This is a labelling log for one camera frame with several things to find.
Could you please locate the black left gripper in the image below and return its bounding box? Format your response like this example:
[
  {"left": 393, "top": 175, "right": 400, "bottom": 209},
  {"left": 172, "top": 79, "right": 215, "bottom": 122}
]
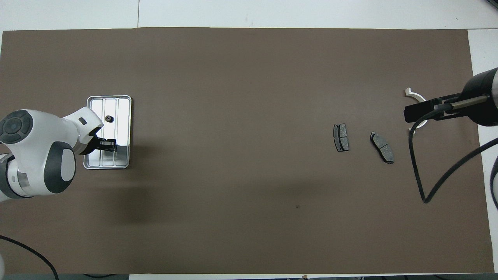
[{"left": 86, "top": 129, "right": 117, "bottom": 155}]

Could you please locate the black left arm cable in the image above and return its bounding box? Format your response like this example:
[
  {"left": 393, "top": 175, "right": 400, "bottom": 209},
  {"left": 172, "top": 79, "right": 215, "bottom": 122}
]
[{"left": 0, "top": 234, "right": 60, "bottom": 280}]

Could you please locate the brown table mat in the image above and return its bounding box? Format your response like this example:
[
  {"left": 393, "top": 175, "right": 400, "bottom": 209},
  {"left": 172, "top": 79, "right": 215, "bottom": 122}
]
[{"left": 0, "top": 27, "right": 494, "bottom": 275}]

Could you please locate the curved dark brake pad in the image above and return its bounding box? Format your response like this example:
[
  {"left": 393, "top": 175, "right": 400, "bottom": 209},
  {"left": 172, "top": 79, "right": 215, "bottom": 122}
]
[{"left": 370, "top": 131, "right": 395, "bottom": 164}]

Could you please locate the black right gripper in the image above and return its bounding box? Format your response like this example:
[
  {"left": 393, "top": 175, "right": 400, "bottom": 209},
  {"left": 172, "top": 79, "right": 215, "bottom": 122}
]
[{"left": 404, "top": 68, "right": 498, "bottom": 127}]

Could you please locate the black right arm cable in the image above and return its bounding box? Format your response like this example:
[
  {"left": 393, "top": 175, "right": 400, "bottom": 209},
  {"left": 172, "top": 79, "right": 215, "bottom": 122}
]
[{"left": 408, "top": 96, "right": 498, "bottom": 211}]

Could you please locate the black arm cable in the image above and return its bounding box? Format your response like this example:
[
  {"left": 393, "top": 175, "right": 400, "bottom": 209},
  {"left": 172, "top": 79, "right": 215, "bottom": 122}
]
[
  {"left": 0, "top": 234, "right": 60, "bottom": 280},
  {"left": 408, "top": 96, "right": 498, "bottom": 211}
]

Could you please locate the white half ring bracket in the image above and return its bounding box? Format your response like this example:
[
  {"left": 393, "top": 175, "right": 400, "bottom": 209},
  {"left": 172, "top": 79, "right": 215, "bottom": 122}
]
[{"left": 405, "top": 87, "right": 429, "bottom": 135}]

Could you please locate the silver metal tray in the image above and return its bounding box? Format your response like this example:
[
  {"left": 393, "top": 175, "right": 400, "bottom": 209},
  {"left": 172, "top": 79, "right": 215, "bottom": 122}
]
[{"left": 83, "top": 95, "right": 132, "bottom": 170}]

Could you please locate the rectangular dark brake pad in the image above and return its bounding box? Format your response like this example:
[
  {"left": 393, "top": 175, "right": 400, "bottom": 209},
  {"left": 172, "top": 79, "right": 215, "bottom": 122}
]
[{"left": 333, "top": 124, "right": 349, "bottom": 152}]

